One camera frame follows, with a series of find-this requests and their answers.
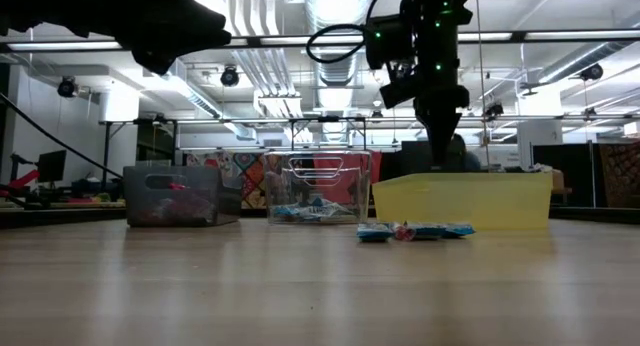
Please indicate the cardboard box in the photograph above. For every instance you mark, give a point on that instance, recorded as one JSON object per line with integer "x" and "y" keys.
{"x": 559, "y": 181}

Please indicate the colourful patterned quilt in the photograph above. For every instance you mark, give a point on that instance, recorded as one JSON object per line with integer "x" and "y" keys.
{"x": 250, "y": 181}

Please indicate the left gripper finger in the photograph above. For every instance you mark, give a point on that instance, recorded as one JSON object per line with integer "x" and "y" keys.
{"x": 175, "y": 31}

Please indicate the black overhead beam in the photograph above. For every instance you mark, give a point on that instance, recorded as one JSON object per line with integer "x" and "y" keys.
{"x": 518, "y": 36}

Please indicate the black hanging spotlight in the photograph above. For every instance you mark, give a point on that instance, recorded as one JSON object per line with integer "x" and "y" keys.
{"x": 230, "y": 77}
{"x": 67, "y": 87}
{"x": 494, "y": 109}
{"x": 592, "y": 72}

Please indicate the large black monitor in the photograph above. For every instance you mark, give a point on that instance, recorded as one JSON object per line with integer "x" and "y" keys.
{"x": 412, "y": 158}

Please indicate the black background table frame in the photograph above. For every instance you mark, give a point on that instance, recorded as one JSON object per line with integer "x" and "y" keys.
{"x": 106, "y": 146}

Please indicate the orange white candy roll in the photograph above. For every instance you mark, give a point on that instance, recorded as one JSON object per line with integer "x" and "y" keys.
{"x": 404, "y": 232}

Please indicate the orange cloth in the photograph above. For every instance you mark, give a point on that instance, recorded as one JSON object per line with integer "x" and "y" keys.
{"x": 350, "y": 176}

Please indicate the ceiling light strip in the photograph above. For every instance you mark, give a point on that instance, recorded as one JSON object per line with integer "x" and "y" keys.
{"x": 582, "y": 34}
{"x": 65, "y": 46}
{"x": 285, "y": 40}
{"x": 485, "y": 36}

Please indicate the small computer monitor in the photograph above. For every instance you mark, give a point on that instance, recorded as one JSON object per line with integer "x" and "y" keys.
{"x": 50, "y": 166}

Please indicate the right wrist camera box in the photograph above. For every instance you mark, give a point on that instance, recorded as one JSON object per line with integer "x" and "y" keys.
{"x": 390, "y": 41}

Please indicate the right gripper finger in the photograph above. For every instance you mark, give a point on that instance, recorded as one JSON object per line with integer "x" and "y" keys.
{"x": 430, "y": 106}
{"x": 450, "y": 106}

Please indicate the yellow plastic bin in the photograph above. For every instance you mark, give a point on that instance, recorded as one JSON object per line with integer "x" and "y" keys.
{"x": 460, "y": 201}

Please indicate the clear plastic bin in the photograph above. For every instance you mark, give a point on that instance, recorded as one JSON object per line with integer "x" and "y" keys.
{"x": 350, "y": 186}

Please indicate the dark grey plastic bin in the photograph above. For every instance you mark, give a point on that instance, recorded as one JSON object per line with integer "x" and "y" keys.
{"x": 210, "y": 201}

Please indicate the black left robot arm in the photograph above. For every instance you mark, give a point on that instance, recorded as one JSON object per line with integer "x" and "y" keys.
{"x": 25, "y": 6}

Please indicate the silver air duct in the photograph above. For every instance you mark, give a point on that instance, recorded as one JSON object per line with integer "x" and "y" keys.
{"x": 337, "y": 6}

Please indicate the person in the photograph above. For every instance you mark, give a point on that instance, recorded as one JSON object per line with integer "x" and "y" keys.
{"x": 467, "y": 156}

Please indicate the dark patterned cloth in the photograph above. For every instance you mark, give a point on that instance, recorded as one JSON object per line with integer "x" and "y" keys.
{"x": 620, "y": 173}

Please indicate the red Kit Kat packet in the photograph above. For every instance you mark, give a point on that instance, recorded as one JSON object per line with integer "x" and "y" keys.
{"x": 155, "y": 211}
{"x": 195, "y": 208}
{"x": 176, "y": 186}

